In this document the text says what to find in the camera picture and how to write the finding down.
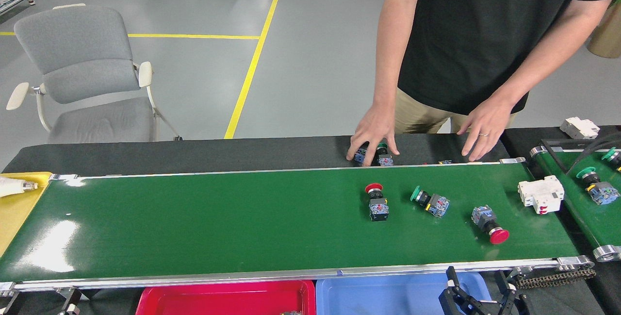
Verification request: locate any red mushroom push button switch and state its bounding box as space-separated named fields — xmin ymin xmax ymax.
xmin=365 ymin=182 xmax=390 ymax=222
xmin=471 ymin=205 xmax=510 ymax=245

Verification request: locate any red plastic bin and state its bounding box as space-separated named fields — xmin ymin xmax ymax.
xmin=136 ymin=280 xmax=316 ymax=315

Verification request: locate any person's right hand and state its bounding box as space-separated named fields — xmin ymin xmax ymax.
xmin=346 ymin=104 xmax=401 ymax=167

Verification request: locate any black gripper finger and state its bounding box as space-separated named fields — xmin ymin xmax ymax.
xmin=496 ymin=270 xmax=530 ymax=315
xmin=439 ymin=266 xmax=487 ymax=315
xmin=0 ymin=292 xmax=20 ymax=315
xmin=58 ymin=290 xmax=83 ymax=315

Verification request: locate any yellow tray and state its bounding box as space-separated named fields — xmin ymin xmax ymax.
xmin=0 ymin=172 xmax=53 ymax=258

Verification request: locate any green infeed conveyor belt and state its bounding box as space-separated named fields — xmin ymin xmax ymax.
xmin=530 ymin=145 xmax=621 ymax=263

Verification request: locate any grey office chair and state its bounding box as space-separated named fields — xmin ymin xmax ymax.
xmin=6 ymin=3 xmax=183 ymax=144

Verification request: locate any blue plastic bin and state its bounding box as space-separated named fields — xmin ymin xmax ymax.
xmin=315 ymin=271 xmax=493 ymax=315

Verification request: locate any white light bulb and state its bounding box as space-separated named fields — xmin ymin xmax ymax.
xmin=0 ymin=177 xmax=38 ymax=198

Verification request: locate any person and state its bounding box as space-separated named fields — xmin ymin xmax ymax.
xmin=346 ymin=0 xmax=621 ymax=167

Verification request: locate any long green conveyor belt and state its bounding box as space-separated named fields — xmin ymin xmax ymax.
xmin=0 ymin=158 xmax=595 ymax=292

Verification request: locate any person's left hand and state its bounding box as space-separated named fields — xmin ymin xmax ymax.
xmin=457 ymin=98 xmax=516 ymax=162

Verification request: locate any black guide plate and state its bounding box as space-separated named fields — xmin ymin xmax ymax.
xmin=541 ymin=133 xmax=621 ymax=176

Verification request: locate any conveyor drive chain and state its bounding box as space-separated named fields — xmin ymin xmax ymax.
xmin=514 ymin=267 xmax=596 ymax=290

